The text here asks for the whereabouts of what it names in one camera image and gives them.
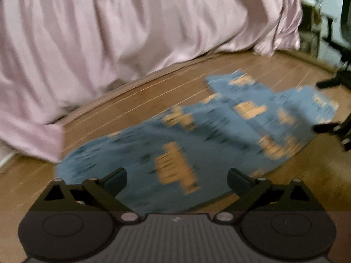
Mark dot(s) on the pink bed sheet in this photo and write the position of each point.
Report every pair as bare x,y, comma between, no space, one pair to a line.
123,33

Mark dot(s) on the black office chair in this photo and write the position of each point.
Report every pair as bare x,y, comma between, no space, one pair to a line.
346,27

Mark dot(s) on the blue pants with orange print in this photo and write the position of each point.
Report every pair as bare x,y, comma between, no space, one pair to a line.
219,131

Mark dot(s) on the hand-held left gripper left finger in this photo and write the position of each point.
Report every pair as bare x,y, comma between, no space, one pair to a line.
118,178

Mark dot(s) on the dark wooden shelf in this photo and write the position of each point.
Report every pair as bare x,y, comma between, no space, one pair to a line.
311,33

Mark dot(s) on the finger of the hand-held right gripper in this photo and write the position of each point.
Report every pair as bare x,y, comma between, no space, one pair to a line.
325,128

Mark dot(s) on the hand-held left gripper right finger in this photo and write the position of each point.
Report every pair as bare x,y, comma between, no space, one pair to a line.
236,179

